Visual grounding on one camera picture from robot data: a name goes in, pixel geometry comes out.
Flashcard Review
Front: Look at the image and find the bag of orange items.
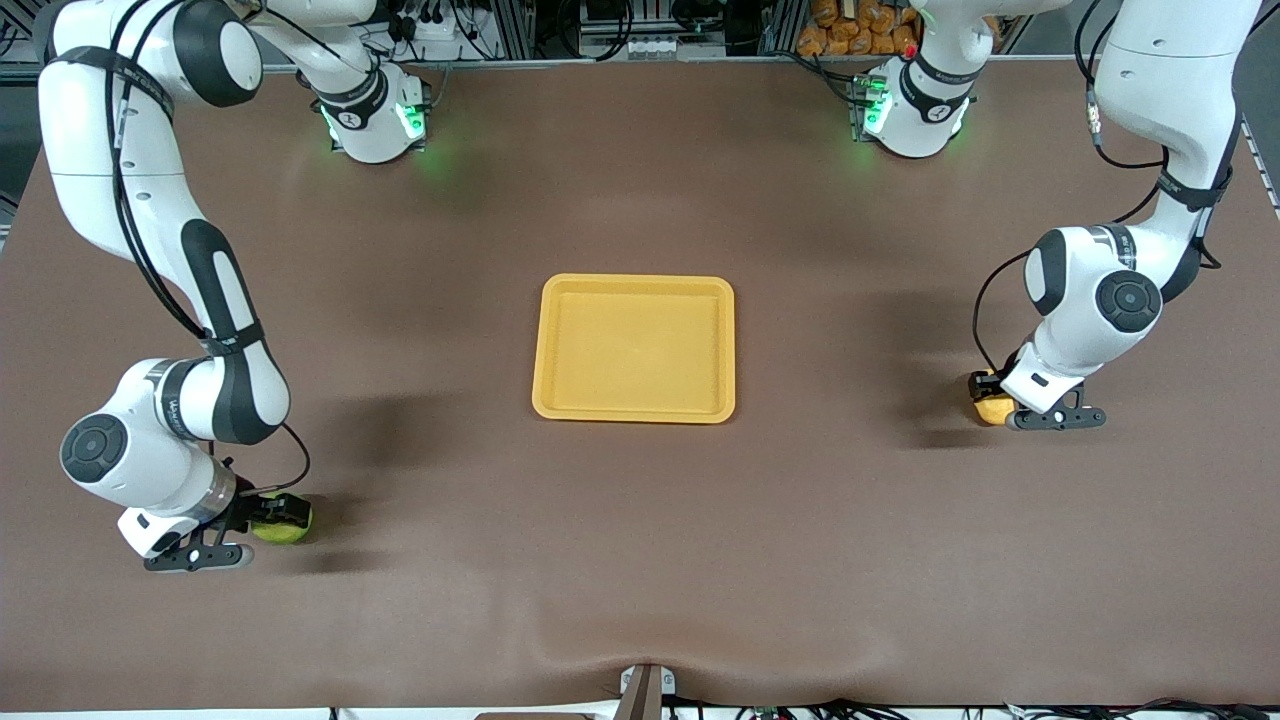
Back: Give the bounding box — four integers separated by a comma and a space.
797, 0, 921, 57

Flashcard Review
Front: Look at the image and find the metal table clamp bracket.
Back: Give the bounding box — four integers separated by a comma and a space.
617, 662, 678, 720

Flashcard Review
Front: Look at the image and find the white power strip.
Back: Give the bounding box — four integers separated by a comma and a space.
385, 12, 469, 43

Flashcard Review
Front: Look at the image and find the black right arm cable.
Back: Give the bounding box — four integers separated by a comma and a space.
105, 0, 313, 498

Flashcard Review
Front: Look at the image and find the brown table cover mat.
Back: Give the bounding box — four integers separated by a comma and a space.
0, 58, 1280, 713

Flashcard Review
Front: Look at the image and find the aluminium table edge rail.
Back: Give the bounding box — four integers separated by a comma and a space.
262, 54, 1101, 75

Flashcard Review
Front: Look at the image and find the yellow plastic tray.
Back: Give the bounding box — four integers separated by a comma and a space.
531, 273, 737, 425

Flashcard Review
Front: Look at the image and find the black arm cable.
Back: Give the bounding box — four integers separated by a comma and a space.
973, 0, 1226, 376
105, 0, 313, 498

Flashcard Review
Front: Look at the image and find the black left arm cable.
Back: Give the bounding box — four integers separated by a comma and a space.
973, 0, 1226, 376

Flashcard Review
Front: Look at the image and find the green apple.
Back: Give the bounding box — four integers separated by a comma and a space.
250, 497, 314, 546

